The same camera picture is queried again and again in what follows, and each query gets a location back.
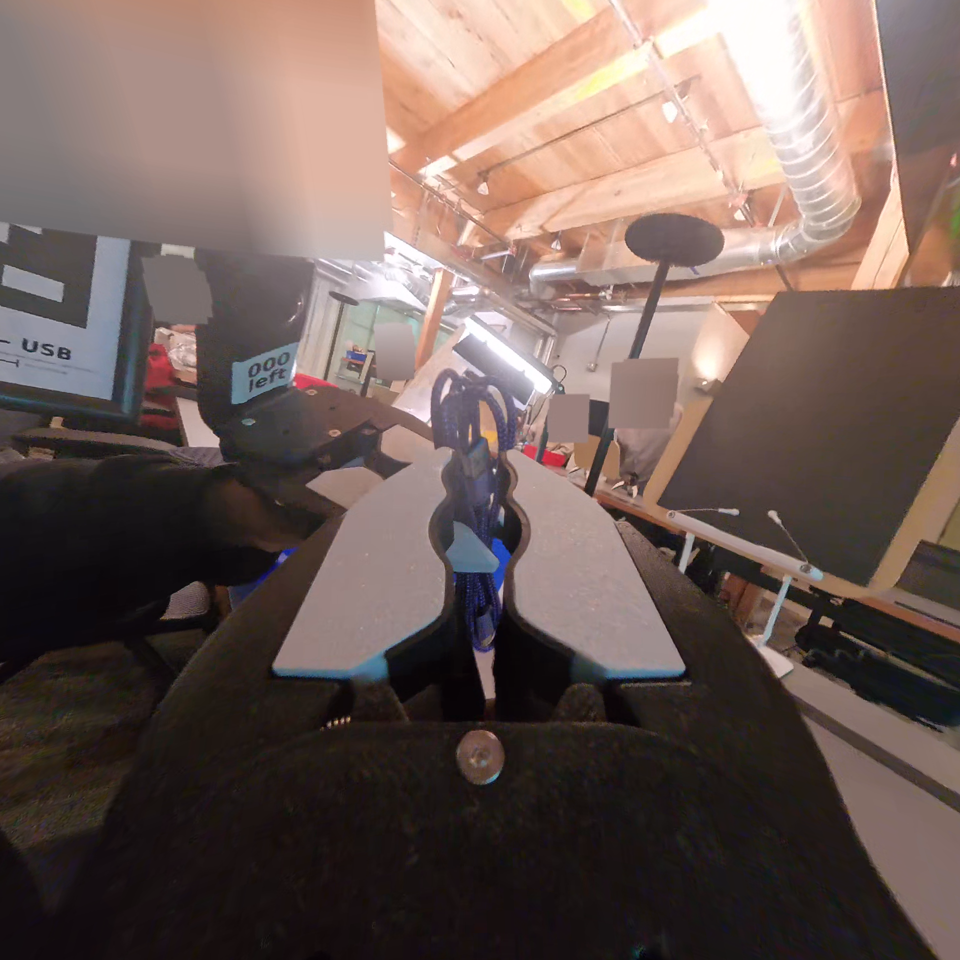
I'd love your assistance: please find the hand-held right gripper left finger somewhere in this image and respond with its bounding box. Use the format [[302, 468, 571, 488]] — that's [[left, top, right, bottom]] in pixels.
[[271, 447, 459, 682]]

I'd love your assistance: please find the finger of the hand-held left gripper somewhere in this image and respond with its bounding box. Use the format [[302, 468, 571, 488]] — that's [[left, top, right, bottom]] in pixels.
[[448, 521, 501, 573], [306, 465, 393, 516]]

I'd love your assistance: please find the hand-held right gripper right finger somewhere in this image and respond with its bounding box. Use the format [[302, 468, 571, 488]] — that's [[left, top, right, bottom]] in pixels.
[[504, 450, 687, 682]]

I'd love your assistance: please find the blue braided usb cable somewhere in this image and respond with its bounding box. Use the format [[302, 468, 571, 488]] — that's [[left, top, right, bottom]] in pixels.
[[431, 367, 520, 654]]

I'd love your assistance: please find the person's left forearm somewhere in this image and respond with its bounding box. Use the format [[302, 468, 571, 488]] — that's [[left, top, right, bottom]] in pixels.
[[0, 456, 340, 665]]

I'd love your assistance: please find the red bag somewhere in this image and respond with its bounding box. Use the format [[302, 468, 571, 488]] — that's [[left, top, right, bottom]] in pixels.
[[144, 343, 201, 411]]

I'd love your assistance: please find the white stand with swab sticks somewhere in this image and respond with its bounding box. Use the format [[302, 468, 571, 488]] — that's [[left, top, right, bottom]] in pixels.
[[666, 506, 826, 680]]

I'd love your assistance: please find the studio light panel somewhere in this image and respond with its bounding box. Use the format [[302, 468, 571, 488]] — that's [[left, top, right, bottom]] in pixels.
[[452, 315, 561, 396]]

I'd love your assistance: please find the black floor lamp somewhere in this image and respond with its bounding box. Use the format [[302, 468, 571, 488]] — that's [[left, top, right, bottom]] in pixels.
[[583, 213, 726, 498]]

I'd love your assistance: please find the black board with wooden frame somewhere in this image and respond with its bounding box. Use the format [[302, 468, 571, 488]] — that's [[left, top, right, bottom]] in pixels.
[[872, 0, 960, 155], [654, 287, 960, 590]]

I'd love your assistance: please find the silver ventilation duct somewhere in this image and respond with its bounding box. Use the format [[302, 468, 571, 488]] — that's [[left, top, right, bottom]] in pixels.
[[527, 0, 865, 295]]

